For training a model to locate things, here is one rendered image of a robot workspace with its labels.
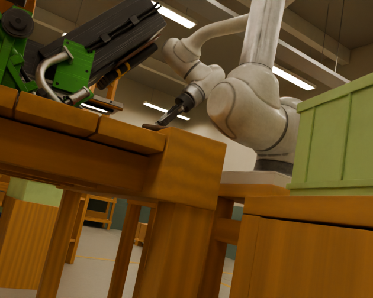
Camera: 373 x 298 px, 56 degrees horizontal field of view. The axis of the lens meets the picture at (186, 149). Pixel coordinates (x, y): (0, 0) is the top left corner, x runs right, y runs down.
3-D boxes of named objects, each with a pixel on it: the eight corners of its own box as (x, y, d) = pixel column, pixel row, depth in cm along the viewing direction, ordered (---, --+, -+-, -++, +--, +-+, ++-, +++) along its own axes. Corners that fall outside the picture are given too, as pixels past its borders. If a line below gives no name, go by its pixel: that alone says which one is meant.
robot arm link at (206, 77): (202, 106, 150) (180, 84, 151) (224, 85, 157) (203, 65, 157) (209, 94, 141) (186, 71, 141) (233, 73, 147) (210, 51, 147)
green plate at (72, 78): (79, 106, 131) (89, 61, 140) (85, 96, 125) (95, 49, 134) (47, 96, 126) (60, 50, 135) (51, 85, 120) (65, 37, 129)
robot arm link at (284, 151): (316, 173, 111) (327, 107, 115) (282, 158, 100) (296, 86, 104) (273, 171, 123) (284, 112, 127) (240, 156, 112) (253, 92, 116)
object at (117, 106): (112, 117, 159) (113, 110, 160) (122, 110, 145) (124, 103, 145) (19, 88, 142) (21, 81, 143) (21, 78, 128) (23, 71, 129)
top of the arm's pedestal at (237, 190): (275, 211, 131) (276, 201, 132) (351, 220, 103) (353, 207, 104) (203, 194, 116) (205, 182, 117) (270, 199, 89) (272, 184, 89)
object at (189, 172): (80, 193, 207) (86, 168, 210) (216, 211, 74) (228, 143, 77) (55, 187, 201) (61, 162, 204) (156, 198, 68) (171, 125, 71)
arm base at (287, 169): (272, 188, 127) (275, 173, 128) (320, 191, 107) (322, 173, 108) (230, 175, 119) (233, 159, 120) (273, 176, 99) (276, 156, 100)
